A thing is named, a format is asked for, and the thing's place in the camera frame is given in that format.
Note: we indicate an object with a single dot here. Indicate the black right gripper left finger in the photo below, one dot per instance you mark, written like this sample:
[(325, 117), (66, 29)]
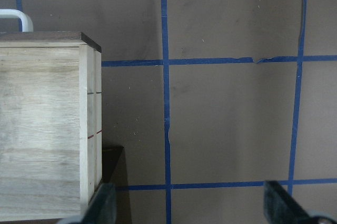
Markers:
[(102, 208)]

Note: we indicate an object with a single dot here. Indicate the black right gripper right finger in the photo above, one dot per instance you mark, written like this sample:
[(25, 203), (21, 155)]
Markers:
[(280, 207)]

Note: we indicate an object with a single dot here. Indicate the light wooden drawer cabinet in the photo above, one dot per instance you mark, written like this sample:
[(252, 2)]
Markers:
[(51, 124)]

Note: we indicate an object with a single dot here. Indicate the white plastic tray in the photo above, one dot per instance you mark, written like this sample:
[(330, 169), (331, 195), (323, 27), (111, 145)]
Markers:
[(26, 21)]

